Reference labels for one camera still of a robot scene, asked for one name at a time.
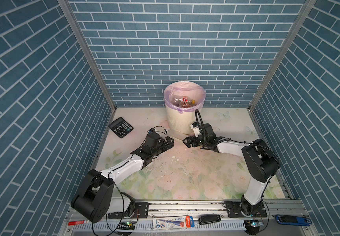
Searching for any white ribbed trash bin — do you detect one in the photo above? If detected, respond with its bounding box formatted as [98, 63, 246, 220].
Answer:
[163, 81, 206, 135]

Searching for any aluminium rail frame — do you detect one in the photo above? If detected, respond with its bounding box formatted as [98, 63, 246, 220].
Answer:
[59, 199, 318, 236]

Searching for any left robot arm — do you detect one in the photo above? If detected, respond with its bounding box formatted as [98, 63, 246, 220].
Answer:
[71, 132, 175, 223]

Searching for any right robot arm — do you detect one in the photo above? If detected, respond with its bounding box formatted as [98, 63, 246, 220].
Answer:
[182, 109, 281, 217]

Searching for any frosted clear square bottle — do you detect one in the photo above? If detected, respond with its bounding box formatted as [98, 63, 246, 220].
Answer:
[168, 130, 188, 143]

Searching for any black stapler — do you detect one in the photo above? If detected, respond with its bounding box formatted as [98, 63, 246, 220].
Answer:
[198, 214, 221, 225]

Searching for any clear bottle red label yellow cap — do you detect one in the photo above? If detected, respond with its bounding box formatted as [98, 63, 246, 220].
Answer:
[172, 95, 197, 108]

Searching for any purple plastic bin liner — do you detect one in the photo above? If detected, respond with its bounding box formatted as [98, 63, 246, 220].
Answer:
[164, 81, 206, 114]

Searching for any black desk calculator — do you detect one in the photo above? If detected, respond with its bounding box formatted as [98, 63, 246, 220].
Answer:
[109, 117, 133, 139]

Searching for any blue utility knife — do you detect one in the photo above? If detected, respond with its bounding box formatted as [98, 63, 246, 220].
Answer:
[275, 214, 312, 227]

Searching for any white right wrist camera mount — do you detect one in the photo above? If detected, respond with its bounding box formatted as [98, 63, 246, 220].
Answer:
[190, 122, 200, 138]

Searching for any red marker pen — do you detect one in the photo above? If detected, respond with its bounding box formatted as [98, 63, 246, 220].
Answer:
[68, 220, 90, 226]

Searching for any packaged toothbrush box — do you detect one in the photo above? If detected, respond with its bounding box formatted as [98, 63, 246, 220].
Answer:
[152, 215, 195, 230]

